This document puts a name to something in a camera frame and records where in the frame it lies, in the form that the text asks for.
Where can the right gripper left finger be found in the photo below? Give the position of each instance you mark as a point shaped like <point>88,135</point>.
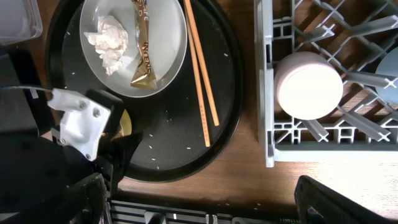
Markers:
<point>83,202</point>

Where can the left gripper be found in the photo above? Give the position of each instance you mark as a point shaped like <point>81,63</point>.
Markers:
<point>90,125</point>

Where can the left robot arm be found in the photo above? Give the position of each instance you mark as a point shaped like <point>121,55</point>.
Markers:
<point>83,168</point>

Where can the white tissue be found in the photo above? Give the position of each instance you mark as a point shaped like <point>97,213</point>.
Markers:
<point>110,42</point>

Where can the grey plate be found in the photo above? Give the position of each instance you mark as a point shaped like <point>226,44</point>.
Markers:
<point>167,42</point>

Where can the round black tray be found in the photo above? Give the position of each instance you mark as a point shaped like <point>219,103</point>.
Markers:
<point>172,145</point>

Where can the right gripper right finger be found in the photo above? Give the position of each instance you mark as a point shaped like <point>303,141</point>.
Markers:
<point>317,203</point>

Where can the pink cup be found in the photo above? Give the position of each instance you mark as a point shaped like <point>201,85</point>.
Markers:
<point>306,86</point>

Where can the gold snack wrapper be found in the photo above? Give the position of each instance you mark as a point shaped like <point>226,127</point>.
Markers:
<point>144,76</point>

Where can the wooden chopstick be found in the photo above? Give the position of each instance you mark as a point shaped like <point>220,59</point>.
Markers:
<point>196,73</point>
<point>195,41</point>

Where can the yellow bowl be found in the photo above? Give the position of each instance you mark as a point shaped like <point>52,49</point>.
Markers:
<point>125,125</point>

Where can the grey dishwasher rack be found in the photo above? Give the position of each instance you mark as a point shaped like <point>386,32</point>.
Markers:
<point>353,36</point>

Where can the clear plastic bin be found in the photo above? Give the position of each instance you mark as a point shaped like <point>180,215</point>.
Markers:
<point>20,21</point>

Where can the blue cup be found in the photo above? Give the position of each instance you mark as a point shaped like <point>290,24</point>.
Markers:
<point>388,67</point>

